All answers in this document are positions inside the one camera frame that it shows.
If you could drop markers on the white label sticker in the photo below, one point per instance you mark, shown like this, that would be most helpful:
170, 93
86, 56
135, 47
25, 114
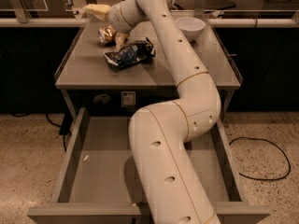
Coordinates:
128, 98

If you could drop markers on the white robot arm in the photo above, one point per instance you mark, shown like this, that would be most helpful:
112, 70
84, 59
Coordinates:
158, 132

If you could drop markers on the white ceramic bowl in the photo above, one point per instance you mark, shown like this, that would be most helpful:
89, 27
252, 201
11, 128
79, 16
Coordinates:
191, 27

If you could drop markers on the blue chip bag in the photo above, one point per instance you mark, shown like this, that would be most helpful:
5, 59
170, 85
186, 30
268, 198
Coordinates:
131, 54

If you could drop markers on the grey metal cabinet table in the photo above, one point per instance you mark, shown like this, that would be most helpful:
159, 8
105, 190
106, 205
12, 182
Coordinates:
86, 68

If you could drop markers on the open grey top drawer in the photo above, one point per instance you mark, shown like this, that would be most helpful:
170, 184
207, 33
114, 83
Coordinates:
106, 188

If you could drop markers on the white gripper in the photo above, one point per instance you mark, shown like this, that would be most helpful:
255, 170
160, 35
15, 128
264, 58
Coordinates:
116, 16

